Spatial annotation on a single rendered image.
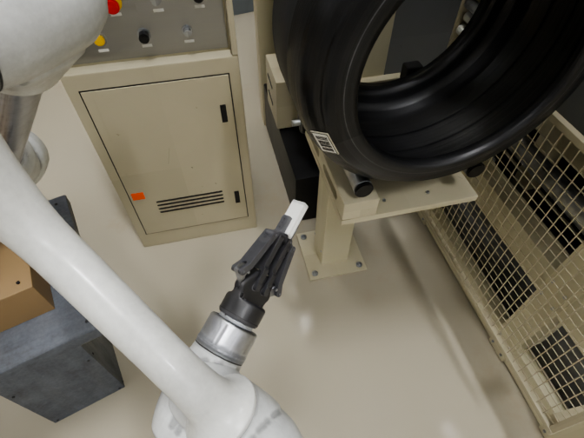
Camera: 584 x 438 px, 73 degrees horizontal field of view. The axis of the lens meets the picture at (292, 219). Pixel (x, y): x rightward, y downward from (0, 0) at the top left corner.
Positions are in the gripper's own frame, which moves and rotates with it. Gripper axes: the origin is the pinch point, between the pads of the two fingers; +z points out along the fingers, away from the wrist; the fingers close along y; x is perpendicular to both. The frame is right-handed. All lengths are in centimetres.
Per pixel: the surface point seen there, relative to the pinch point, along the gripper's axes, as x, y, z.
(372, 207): -0.7, 24.9, 16.4
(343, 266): -46, 103, 17
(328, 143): 0.6, -2.0, 15.5
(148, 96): -82, 2, 25
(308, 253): -62, 96, 15
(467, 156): 17.1, 20.0, 30.9
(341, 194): -6.5, 19.1, 15.3
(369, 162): 5.0, 6.6, 18.1
